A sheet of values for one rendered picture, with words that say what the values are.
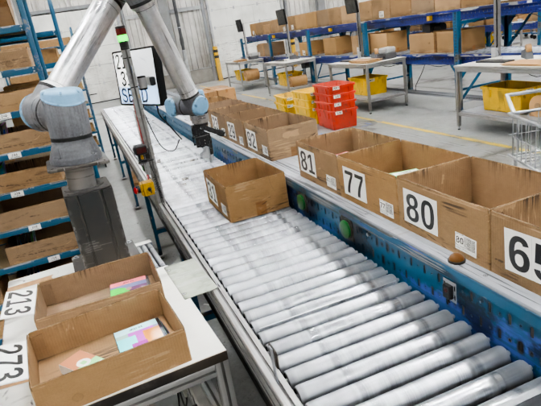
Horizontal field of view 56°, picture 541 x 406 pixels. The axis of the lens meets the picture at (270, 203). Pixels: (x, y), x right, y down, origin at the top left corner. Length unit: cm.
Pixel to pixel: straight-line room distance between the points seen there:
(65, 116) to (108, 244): 51
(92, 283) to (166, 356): 62
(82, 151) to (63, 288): 50
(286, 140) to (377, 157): 77
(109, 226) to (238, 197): 58
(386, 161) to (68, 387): 138
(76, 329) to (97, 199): 60
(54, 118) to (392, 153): 128
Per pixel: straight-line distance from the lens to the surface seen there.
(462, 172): 179
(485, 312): 144
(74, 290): 193
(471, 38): 801
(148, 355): 138
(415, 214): 159
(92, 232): 207
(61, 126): 200
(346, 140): 242
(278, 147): 269
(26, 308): 175
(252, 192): 228
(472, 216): 139
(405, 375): 128
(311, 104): 806
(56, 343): 163
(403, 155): 210
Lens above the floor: 154
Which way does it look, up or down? 19 degrees down
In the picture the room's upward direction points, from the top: 9 degrees counter-clockwise
